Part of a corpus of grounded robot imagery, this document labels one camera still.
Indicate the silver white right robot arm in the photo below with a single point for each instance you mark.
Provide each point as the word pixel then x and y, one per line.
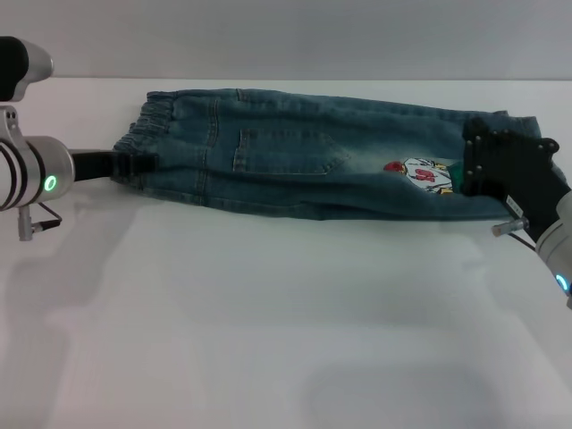
pixel 558 241

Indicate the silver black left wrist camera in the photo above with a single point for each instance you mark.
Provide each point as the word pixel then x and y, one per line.
pixel 20 67

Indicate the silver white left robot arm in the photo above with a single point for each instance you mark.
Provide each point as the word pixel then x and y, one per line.
pixel 31 172

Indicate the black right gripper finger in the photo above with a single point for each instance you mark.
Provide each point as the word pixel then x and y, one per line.
pixel 471 132
pixel 469 183

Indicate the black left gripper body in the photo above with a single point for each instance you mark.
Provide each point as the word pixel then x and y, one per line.
pixel 94 165

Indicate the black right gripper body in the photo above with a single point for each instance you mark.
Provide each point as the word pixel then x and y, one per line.
pixel 514 170

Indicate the blue denim jeans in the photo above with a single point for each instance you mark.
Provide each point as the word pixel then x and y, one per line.
pixel 290 143

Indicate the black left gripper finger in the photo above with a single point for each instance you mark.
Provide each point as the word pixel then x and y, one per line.
pixel 136 163

